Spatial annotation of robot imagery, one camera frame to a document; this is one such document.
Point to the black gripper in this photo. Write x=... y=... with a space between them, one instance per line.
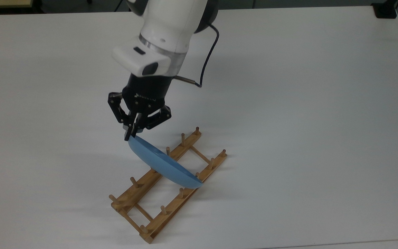
x=147 y=91

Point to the blue round plate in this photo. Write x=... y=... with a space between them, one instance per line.
x=166 y=166

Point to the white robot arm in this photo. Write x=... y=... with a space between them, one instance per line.
x=171 y=24

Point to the wooden plate rack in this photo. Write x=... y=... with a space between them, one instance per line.
x=140 y=193

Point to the brown wooden board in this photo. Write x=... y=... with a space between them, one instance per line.
x=3 y=2

